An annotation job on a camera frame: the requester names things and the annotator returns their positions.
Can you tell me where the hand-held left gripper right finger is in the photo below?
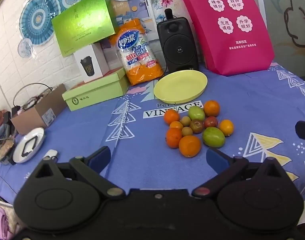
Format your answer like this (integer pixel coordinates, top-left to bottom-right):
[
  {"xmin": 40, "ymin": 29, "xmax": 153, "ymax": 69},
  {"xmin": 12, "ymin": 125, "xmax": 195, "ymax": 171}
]
[{"xmin": 192, "ymin": 148, "xmax": 281, "ymax": 199}]

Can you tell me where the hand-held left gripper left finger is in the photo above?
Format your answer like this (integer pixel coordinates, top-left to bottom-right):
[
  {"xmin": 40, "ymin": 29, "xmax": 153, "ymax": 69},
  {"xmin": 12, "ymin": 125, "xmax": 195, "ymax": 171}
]
[{"xmin": 34, "ymin": 146, "xmax": 125, "ymax": 201}]

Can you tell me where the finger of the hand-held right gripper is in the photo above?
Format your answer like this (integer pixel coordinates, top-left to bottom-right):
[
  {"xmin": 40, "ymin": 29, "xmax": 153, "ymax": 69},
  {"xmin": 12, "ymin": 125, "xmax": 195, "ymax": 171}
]
[{"xmin": 295, "ymin": 121, "xmax": 305, "ymax": 142}]

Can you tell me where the large green mango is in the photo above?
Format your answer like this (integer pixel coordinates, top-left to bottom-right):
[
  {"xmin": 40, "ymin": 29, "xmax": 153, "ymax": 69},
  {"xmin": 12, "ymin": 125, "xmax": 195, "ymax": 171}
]
[{"xmin": 202, "ymin": 127, "xmax": 226, "ymax": 148}]

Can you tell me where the large orange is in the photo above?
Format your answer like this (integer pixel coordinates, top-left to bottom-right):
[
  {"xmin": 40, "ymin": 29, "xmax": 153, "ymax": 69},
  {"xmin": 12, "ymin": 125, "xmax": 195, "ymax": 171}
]
[{"xmin": 179, "ymin": 135, "xmax": 202, "ymax": 158}]

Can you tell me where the yellow orange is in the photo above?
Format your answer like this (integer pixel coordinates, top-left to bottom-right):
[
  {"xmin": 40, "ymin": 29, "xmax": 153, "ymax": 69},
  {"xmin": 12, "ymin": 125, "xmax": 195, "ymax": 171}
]
[{"xmin": 219, "ymin": 119, "xmax": 234, "ymax": 137}]

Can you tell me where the red plum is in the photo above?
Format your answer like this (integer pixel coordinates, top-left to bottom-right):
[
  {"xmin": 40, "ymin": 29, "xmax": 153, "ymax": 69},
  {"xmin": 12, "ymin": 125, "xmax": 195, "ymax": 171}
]
[{"xmin": 204, "ymin": 116, "xmax": 219, "ymax": 129}]

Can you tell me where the brown-red plum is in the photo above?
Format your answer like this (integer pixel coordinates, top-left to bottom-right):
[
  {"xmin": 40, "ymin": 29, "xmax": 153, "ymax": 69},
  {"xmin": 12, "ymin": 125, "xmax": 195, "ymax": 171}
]
[{"xmin": 189, "ymin": 119, "xmax": 205, "ymax": 134}]

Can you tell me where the small green mango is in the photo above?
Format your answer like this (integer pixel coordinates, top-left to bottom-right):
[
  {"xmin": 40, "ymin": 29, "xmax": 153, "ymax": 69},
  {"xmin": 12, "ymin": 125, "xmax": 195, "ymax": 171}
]
[{"xmin": 188, "ymin": 106, "xmax": 205, "ymax": 121}]

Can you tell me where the small tangerine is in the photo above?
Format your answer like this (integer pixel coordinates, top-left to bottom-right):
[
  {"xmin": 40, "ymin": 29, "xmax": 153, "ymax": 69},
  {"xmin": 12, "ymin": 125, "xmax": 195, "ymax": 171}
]
[{"xmin": 169, "ymin": 121, "xmax": 184, "ymax": 131}]

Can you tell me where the yellow-green plate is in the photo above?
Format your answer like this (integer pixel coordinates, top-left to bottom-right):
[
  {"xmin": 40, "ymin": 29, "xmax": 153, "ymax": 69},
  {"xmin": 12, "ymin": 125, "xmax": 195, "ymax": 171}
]
[{"xmin": 154, "ymin": 70, "xmax": 208, "ymax": 103}]

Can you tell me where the blue printed tablecloth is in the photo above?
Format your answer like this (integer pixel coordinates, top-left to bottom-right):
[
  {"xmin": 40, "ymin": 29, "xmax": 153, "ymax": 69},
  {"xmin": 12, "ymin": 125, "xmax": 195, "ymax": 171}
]
[{"xmin": 0, "ymin": 62, "xmax": 305, "ymax": 205}]

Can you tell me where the small white device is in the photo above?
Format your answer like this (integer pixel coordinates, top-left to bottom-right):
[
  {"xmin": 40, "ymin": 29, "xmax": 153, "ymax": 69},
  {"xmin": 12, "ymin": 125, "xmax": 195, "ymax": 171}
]
[{"xmin": 44, "ymin": 149, "xmax": 58, "ymax": 160}]

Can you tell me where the light green shoe box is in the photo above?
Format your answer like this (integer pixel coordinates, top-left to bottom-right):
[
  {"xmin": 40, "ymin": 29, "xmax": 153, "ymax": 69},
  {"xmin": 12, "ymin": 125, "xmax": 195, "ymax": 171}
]
[{"xmin": 62, "ymin": 67, "xmax": 130, "ymax": 112}]

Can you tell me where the brown cardboard box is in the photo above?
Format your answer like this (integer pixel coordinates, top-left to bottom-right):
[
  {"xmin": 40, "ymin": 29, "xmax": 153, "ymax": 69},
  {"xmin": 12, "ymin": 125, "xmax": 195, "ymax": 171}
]
[{"xmin": 10, "ymin": 84, "xmax": 68, "ymax": 135}]

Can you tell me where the white dish with black item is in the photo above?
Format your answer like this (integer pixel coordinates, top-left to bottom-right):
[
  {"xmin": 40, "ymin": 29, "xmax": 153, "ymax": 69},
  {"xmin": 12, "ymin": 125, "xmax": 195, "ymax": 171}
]
[{"xmin": 13, "ymin": 127, "xmax": 45, "ymax": 163}]

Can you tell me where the white cup box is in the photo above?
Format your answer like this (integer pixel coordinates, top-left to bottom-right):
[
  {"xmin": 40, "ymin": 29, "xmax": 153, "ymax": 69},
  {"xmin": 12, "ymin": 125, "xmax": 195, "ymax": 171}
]
[{"xmin": 73, "ymin": 42, "xmax": 110, "ymax": 83}]

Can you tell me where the pile of dark clutter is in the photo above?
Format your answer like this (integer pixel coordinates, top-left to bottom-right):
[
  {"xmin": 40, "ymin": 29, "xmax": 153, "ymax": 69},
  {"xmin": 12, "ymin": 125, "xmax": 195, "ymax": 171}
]
[{"xmin": 0, "ymin": 107, "xmax": 18, "ymax": 165}]

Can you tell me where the orange paper cup package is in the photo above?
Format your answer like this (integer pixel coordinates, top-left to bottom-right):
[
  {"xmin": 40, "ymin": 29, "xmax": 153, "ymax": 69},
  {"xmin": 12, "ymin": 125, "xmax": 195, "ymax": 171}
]
[{"xmin": 110, "ymin": 17, "xmax": 164, "ymax": 86}]

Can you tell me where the pink cloth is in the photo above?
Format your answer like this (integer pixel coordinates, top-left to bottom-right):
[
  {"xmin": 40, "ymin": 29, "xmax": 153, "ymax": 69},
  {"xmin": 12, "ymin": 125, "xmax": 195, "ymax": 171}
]
[{"xmin": 0, "ymin": 199, "xmax": 20, "ymax": 240}]

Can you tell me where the black speaker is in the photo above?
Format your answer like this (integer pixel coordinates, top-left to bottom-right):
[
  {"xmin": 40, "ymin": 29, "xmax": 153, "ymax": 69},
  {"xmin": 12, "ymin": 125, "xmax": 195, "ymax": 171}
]
[{"xmin": 157, "ymin": 17, "xmax": 199, "ymax": 73}]

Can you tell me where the pink paper bag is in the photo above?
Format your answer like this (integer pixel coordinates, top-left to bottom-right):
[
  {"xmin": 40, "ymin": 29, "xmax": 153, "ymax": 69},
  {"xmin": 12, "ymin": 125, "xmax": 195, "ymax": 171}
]
[{"xmin": 179, "ymin": 0, "xmax": 275, "ymax": 76}]

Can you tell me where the small blue paper fan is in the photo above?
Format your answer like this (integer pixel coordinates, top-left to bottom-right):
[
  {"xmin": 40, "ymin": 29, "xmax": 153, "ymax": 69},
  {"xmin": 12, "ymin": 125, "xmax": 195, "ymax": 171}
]
[{"xmin": 17, "ymin": 39, "xmax": 33, "ymax": 55}]

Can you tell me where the shiny green gift box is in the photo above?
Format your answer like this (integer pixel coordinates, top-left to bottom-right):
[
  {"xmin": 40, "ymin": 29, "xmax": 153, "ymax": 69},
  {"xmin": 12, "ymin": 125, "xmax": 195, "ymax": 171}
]
[{"xmin": 52, "ymin": 0, "xmax": 118, "ymax": 57}]

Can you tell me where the black square frame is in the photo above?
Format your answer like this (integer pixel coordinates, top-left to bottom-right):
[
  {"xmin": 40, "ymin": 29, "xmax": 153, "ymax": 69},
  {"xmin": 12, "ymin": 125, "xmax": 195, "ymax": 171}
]
[{"xmin": 22, "ymin": 134, "xmax": 39, "ymax": 157}]

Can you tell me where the black wire handle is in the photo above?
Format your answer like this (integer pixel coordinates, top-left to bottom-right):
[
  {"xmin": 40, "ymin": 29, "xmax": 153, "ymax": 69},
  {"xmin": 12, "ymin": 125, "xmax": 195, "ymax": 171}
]
[{"xmin": 13, "ymin": 83, "xmax": 53, "ymax": 108}]

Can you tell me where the floral wall poster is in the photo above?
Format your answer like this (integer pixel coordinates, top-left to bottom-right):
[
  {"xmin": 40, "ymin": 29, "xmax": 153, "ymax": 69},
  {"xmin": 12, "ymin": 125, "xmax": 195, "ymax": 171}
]
[{"xmin": 110, "ymin": 0, "xmax": 190, "ymax": 45}]

